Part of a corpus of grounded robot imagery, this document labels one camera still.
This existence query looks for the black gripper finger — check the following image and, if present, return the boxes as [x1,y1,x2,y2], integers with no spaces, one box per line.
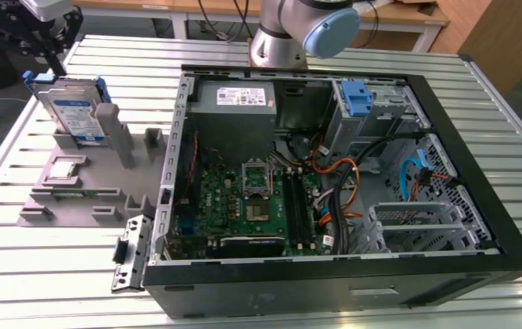
[53,6,84,76]
[0,16,62,77]

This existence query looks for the hard disk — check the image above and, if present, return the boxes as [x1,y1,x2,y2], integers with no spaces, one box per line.
[21,70,113,147]

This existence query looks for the blue data wire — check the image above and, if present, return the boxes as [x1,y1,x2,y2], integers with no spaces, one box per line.
[399,149,431,204]

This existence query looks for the wooden top white desk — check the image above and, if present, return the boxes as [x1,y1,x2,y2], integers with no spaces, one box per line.
[70,0,261,38]
[360,0,451,52]

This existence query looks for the silver CPU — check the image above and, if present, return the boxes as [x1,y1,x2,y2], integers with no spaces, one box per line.
[48,160,78,178]

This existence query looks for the grey power supply unit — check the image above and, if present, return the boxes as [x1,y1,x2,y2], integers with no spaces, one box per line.
[185,80,280,165]

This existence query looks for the green RAM stick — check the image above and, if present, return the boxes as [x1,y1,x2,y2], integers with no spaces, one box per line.
[49,188,100,199]

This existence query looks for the grey plastic parts rack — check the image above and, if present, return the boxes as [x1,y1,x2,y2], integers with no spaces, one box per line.
[16,104,169,229]

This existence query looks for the metal socket cover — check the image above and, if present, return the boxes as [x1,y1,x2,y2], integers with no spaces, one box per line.
[240,158,273,199]

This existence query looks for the green motherboard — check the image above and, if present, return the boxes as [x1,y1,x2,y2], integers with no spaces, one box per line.
[170,160,335,258]

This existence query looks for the blue plastic drive carrier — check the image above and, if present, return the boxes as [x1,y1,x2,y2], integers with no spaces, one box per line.
[340,80,375,117]

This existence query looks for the CPU socket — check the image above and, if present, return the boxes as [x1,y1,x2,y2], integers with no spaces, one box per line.
[245,201,273,223]

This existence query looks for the black RAM slot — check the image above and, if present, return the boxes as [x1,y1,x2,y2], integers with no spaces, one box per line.
[297,168,316,248]
[285,168,301,249]

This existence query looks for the grey metal drive cage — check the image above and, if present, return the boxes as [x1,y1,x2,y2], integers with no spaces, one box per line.
[325,78,431,162]

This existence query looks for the black graphics card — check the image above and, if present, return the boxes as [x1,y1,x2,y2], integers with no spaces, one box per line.
[206,234,285,258]

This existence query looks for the black open PC case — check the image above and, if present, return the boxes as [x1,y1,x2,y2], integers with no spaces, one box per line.
[142,63,522,319]

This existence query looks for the brown wooden cabinet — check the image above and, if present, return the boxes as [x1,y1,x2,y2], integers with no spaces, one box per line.
[459,0,522,97]

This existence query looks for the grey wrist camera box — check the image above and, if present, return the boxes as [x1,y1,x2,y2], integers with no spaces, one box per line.
[20,0,68,20]

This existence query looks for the grey metal slot retainer bracket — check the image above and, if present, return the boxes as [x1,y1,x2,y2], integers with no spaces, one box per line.
[110,214,154,295]

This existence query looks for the orange wire bundle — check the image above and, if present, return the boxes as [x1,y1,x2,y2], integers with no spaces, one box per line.
[309,156,363,227]

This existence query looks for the black cable bundle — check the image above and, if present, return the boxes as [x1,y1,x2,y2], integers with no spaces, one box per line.
[331,132,431,255]

